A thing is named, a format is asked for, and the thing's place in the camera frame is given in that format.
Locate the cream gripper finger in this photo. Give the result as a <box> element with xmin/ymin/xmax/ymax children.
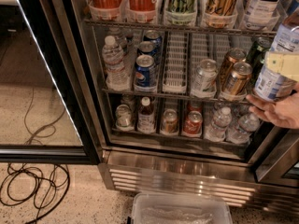
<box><xmin>265</xmin><ymin>51</ymin><xmax>299</xmax><ymax>82</ymax></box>

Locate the water bottle bottom right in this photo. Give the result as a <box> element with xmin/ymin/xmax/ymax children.
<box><xmin>226</xmin><ymin>113</ymin><xmax>260</xmax><ymax>144</ymax></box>

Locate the water bottle bottom shelf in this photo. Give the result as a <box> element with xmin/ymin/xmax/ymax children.
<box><xmin>205</xmin><ymin>106</ymin><xmax>232</xmax><ymax>142</ymax></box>

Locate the water bottle shelf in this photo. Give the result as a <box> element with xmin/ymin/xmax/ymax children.
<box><xmin>205</xmin><ymin>106</ymin><xmax>232</xmax><ymax>142</ymax></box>
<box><xmin>102</xmin><ymin>35</ymin><xmax>129</xmax><ymax>91</ymax></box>
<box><xmin>107</xmin><ymin>27</ymin><xmax>128</xmax><ymax>54</ymax></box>

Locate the empty white shelf tray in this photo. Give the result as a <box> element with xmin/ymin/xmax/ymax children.
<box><xmin>163</xmin><ymin>32</ymin><xmax>188</xmax><ymax>94</ymax></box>

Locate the stainless steel fridge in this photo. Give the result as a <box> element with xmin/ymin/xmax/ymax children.
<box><xmin>34</xmin><ymin>0</ymin><xmax>299</xmax><ymax>217</ymax></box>

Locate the gold can bottom shelf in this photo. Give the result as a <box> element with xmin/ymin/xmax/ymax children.
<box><xmin>161</xmin><ymin>108</ymin><xmax>178</xmax><ymax>135</ymax></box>

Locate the brown tea bottle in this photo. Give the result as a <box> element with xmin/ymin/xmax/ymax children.
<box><xmin>137</xmin><ymin>96</ymin><xmax>155</xmax><ymax>133</ymax></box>

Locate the rear water bottle middle shelf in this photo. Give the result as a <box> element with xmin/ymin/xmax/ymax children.
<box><xmin>107</xmin><ymin>27</ymin><xmax>128</xmax><ymax>54</ymax></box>

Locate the front water bottle middle shelf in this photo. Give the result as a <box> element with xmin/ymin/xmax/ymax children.
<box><xmin>102</xmin><ymin>35</ymin><xmax>129</xmax><ymax>91</ymax></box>

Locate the open glass fridge door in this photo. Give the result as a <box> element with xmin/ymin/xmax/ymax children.
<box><xmin>0</xmin><ymin>0</ymin><xmax>101</xmax><ymax>164</ymax></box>

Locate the person's bare hand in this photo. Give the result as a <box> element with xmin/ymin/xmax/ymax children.
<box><xmin>246</xmin><ymin>83</ymin><xmax>299</xmax><ymax>129</ymax></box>

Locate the middle green can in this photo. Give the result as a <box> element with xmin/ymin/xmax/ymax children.
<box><xmin>250</xmin><ymin>52</ymin><xmax>265</xmax><ymax>86</ymax></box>

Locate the rear green can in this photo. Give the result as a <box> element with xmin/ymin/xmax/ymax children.
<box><xmin>246</xmin><ymin>37</ymin><xmax>272</xmax><ymax>64</ymax></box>

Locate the rear copper can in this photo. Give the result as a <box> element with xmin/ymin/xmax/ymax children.
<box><xmin>219</xmin><ymin>48</ymin><xmax>247</xmax><ymax>84</ymax></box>

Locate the copper can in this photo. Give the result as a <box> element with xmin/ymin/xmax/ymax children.
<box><xmin>219</xmin><ymin>48</ymin><xmax>247</xmax><ymax>84</ymax></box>
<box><xmin>220</xmin><ymin>62</ymin><xmax>252</xmax><ymax>101</ymax></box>

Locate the front copper can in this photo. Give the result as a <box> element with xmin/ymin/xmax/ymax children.
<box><xmin>220</xmin><ymin>62</ymin><xmax>252</xmax><ymax>101</ymax></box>

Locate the silver white can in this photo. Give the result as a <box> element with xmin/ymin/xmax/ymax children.
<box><xmin>191</xmin><ymin>59</ymin><xmax>218</xmax><ymax>98</ymax></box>

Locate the front red can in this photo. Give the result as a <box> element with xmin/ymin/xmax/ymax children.
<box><xmin>182</xmin><ymin>111</ymin><xmax>203</xmax><ymax>137</ymax></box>

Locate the rear Pepsi can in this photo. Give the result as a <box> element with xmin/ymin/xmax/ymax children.
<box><xmin>143</xmin><ymin>30</ymin><xmax>163</xmax><ymax>51</ymax></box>

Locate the pepsi can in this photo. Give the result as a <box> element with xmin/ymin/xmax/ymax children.
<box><xmin>143</xmin><ymin>30</ymin><xmax>163</xmax><ymax>51</ymax></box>
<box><xmin>137</xmin><ymin>41</ymin><xmax>157</xmax><ymax>58</ymax></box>
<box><xmin>134</xmin><ymin>55</ymin><xmax>157</xmax><ymax>92</ymax></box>

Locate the front Pepsi can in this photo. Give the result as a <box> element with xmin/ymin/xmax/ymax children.
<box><xmin>134</xmin><ymin>55</ymin><xmax>157</xmax><ymax>92</ymax></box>

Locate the middle Pepsi can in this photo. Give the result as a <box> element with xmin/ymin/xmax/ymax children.
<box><xmin>137</xmin><ymin>41</ymin><xmax>157</xmax><ymax>58</ymax></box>

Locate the silver can bottom left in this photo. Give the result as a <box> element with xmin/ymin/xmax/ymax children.
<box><xmin>116</xmin><ymin>105</ymin><xmax>133</xmax><ymax>131</ymax></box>

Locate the clear plastic bin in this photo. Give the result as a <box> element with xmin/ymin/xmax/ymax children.
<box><xmin>130</xmin><ymin>192</ymin><xmax>233</xmax><ymax>224</ymax></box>

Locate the black cable on floor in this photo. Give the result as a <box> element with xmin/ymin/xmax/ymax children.
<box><xmin>0</xmin><ymin>162</ymin><xmax>71</xmax><ymax>224</ymax></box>

